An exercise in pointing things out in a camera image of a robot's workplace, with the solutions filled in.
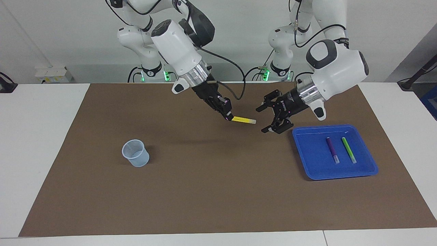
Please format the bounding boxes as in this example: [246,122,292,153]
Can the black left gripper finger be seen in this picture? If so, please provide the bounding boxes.
[256,90,282,113]
[261,118,294,134]

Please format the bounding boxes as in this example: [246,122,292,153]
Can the purple pen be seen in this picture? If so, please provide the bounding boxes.
[326,137,340,164]

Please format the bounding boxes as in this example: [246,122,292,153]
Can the green pen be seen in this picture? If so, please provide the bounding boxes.
[341,137,357,164]

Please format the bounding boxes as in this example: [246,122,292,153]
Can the blue plastic tray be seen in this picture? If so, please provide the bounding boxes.
[292,124,379,180]

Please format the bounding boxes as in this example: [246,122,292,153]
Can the brown table mat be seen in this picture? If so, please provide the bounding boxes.
[19,81,437,237]

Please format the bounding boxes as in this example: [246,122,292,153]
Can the translucent plastic cup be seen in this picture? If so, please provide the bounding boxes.
[122,139,150,167]

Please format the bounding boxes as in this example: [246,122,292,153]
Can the black stand with pole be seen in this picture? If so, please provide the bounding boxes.
[398,55,437,91]

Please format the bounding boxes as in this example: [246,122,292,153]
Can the blue box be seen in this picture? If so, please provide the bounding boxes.
[421,85,437,121]

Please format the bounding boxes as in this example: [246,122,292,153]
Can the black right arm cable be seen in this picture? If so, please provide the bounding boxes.
[195,44,247,101]

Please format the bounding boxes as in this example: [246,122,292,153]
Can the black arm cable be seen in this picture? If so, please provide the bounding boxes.
[195,44,247,101]
[288,0,347,48]

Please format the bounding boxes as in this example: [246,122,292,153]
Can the black left base cables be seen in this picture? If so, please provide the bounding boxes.
[242,50,275,82]

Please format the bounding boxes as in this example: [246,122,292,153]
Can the black base cables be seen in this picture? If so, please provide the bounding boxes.
[127,66,178,83]
[242,50,275,82]

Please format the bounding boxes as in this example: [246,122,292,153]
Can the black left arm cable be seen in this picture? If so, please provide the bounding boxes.
[288,0,347,48]

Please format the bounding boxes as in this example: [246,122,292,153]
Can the black right base cables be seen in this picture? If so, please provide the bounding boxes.
[127,66,178,83]

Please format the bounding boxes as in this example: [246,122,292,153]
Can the white wall socket box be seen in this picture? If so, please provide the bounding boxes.
[35,67,73,84]

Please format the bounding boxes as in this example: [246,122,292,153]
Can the white wall cable duct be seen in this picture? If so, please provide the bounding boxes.
[0,3,54,69]

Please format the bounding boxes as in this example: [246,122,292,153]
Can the black clamp mount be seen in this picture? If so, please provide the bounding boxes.
[0,72,18,94]

